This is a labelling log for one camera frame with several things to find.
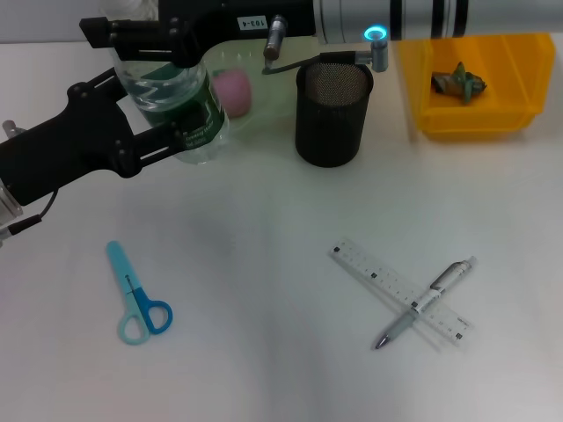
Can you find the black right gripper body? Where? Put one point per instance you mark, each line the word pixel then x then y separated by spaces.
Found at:
pixel 211 22

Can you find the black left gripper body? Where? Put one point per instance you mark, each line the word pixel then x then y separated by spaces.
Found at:
pixel 66 149

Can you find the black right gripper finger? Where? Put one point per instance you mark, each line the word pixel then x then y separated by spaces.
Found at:
pixel 94 31

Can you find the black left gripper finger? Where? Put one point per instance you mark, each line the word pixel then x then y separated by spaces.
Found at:
pixel 158 143
pixel 105 83

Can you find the clear green-label water bottle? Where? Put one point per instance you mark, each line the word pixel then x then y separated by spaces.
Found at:
pixel 184 105

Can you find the pink toy peach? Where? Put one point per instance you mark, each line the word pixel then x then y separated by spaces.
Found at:
pixel 235 94

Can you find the translucent green fruit bowl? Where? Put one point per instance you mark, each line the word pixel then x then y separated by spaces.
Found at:
pixel 272 101

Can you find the blue safety scissors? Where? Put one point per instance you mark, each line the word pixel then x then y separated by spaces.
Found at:
pixel 125 274

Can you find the green plastic wrapper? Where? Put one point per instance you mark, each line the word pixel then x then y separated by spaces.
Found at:
pixel 459 83

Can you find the black mesh pen holder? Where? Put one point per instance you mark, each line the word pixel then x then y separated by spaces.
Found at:
pixel 330 132

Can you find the clear plastic ruler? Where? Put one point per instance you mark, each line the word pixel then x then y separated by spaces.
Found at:
pixel 374 268

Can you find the white grey ballpoint pen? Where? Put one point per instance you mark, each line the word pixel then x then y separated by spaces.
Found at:
pixel 444 285

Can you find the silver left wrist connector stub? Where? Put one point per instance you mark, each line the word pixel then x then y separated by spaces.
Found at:
pixel 11 129

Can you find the yellow plastic bin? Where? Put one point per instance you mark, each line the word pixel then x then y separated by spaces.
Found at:
pixel 506 118

